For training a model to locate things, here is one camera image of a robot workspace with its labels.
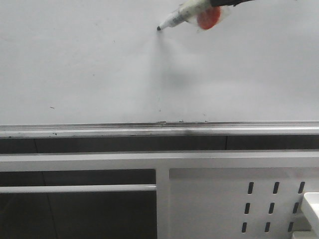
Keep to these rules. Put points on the white whiteboard marker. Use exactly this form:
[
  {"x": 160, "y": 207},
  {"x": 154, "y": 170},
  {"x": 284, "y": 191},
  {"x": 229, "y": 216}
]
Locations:
[{"x": 187, "y": 10}]

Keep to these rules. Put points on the white lower plastic tray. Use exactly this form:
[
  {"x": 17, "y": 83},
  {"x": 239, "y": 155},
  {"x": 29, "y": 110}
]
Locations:
[{"x": 304, "y": 235}]

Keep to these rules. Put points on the red round magnet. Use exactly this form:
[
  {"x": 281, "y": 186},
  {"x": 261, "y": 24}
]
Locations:
[{"x": 209, "y": 18}]

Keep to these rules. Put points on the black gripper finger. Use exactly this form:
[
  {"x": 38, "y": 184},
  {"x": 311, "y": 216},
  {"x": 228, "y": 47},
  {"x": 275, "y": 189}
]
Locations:
[{"x": 216, "y": 3}]

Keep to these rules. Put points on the white plastic tray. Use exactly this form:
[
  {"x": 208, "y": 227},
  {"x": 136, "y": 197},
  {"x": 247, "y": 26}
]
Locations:
[
  {"x": 304, "y": 235},
  {"x": 310, "y": 209}
]

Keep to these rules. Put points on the white perforated pegboard panel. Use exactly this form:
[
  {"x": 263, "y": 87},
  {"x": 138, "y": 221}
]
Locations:
[{"x": 239, "y": 203}]

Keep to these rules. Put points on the white whiteboard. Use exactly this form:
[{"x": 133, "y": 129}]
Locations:
[{"x": 103, "y": 61}]

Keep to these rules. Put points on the white metal stand frame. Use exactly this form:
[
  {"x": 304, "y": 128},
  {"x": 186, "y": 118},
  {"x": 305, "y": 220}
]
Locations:
[{"x": 111, "y": 195}]

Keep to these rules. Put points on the aluminium whiteboard tray rail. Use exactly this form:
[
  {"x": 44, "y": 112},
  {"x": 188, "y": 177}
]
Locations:
[{"x": 159, "y": 129}]

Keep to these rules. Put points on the white upper plastic tray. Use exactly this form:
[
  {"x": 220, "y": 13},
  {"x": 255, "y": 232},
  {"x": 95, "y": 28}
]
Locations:
[{"x": 310, "y": 209}]

